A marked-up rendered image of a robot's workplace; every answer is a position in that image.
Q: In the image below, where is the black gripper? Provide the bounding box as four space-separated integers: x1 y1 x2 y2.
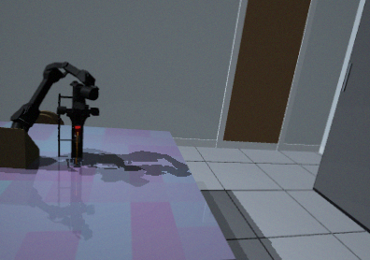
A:
57 96 99 128

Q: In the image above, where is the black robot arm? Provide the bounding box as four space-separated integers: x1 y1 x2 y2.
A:
10 62 99 133

